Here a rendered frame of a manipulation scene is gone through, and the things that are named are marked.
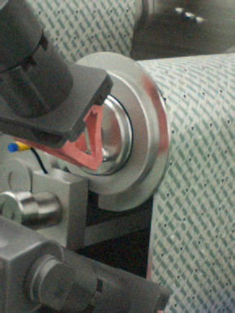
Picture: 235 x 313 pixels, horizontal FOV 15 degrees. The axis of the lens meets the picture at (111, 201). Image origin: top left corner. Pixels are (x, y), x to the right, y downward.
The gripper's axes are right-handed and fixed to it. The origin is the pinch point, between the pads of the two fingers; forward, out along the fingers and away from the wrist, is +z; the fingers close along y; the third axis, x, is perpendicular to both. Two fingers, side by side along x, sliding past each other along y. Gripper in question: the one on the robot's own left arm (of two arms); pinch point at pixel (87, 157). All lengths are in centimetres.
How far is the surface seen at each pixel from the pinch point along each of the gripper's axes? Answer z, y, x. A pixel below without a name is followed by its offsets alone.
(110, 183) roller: 4.5, 0.1, 0.4
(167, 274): 13.1, 5.0, -3.0
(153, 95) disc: -1.3, 3.7, 7.0
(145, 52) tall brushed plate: 23.5, -22.6, 29.9
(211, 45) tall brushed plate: 21.5, -12.1, 31.3
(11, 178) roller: 7.6, -14.0, -0.7
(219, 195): 13.7, 5.2, 7.0
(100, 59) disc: -2.8, -2.8, 8.7
